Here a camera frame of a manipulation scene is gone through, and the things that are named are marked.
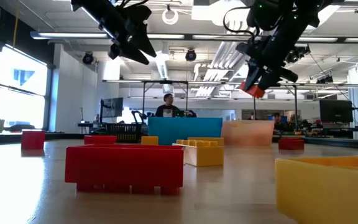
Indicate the orange translucent plastic bin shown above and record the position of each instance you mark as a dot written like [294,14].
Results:
[247,133]

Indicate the small red toy brick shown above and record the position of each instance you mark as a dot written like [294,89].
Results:
[33,140]

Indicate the orange toy brick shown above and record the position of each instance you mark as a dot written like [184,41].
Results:
[255,91]

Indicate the black mesh basket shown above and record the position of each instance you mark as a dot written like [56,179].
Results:
[123,133]

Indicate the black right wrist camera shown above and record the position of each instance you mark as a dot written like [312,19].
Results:
[261,15]

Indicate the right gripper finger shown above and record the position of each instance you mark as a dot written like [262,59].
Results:
[253,74]
[267,81]

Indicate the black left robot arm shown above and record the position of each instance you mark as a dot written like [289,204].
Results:
[98,9]

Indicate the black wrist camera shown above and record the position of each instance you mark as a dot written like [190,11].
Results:
[135,14]
[261,15]

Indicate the pale green cup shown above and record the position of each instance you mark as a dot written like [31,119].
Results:
[0,126]

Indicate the black background rig frame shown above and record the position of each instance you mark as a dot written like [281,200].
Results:
[166,82]
[295,105]

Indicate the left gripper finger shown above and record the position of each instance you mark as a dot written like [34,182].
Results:
[135,54]
[143,40]

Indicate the red two-by-four toy brick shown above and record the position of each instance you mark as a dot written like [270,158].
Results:
[101,140]
[123,168]

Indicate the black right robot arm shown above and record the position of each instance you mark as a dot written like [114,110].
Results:
[291,18]

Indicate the yellow two-by-four toy brick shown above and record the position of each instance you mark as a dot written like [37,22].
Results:
[205,157]

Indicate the yellow-orange two-by-four toy brick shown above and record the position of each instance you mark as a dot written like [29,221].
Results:
[322,193]

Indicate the black ceiling-mounted camera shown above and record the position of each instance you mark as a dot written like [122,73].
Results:
[190,55]
[88,58]
[301,53]

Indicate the black computer monitor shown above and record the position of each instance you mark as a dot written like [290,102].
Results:
[336,111]
[113,107]

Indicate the black overhead light bar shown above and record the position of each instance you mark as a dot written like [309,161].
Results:
[188,36]

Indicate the small yellow toy brick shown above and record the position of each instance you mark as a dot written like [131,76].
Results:
[149,141]

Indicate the blue plastic bin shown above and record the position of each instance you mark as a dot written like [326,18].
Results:
[182,130]

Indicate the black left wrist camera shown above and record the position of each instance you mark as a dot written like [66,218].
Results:
[135,14]

